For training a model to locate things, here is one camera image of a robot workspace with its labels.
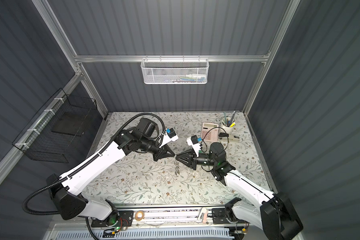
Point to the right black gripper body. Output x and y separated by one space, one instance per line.
203 160

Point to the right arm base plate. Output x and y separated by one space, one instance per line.
219 217

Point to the pink calculator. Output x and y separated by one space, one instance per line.
210 132

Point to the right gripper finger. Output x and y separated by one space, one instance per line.
192 164
185 157

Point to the white pink small device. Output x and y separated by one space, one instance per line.
203 215

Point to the white wire mesh basket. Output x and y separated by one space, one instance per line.
175 71

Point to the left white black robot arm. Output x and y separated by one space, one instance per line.
68 196

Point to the black wire basket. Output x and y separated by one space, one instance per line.
63 133

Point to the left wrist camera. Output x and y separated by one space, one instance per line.
169 136

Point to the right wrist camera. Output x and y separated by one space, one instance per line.
194 142

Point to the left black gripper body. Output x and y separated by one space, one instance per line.
153 149

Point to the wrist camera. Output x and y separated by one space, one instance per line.
194 142
169 136

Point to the black white stapler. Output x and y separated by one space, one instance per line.
223 137

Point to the tape roll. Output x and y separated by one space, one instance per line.
139 215

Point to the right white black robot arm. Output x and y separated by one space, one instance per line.
270 212

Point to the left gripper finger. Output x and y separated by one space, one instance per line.
159 156
167 149

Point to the white pen cup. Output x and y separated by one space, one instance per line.
228 123

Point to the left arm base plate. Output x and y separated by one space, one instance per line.
119 220

